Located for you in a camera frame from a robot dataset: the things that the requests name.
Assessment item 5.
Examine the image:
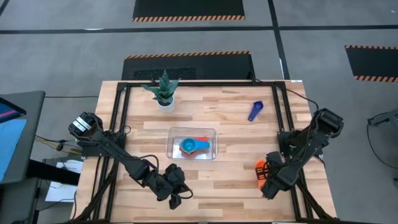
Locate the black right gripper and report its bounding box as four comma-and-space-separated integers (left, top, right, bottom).
256, 164, 295, 200

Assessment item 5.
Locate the orange measuring cup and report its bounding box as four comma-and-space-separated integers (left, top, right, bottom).
254, 159, 270, 191

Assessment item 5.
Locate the succulent plant in white pot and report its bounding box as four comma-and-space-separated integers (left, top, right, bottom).
141, 68, 181, 113

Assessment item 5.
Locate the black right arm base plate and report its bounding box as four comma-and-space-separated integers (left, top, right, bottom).
277, 129, 324, 158

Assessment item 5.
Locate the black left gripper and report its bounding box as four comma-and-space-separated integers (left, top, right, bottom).
154, 164, 187, 202

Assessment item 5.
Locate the clear plastic basket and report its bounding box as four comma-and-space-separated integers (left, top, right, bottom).
165, 126, 220, 161

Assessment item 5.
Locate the red measuring cup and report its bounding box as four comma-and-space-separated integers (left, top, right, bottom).
178, 136, 210, 156

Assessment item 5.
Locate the black aluminium table frame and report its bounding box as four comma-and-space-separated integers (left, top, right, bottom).
73, 80, 335, 223

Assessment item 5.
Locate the large light blue measuring cup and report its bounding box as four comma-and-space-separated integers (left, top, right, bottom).
179, 138, 211, 154

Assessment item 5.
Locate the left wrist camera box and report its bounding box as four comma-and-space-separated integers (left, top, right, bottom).
169, 194, 183, 210

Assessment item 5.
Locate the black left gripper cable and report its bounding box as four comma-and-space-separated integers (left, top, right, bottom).
172, 182, 194, 200

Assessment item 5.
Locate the black hazard-striped floor mat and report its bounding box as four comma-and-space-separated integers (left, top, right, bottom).
132, 0, 246, 22
345, 45, 398, 83

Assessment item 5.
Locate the white paper sheet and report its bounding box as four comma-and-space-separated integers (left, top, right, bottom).
45, 159, 84, 203

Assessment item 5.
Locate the yellow and black cable bundle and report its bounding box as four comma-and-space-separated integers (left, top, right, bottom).
34, 135, 83, 156

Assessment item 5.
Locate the black cable across table frame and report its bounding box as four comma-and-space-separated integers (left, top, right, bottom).
248, 72, 321, 113

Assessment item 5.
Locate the grey monitor with blue screen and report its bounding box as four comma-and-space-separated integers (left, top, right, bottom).
0, 90, 46, 185

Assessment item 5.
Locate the small dark blue measuring cup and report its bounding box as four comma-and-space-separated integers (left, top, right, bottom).
247, 100, 264, 123

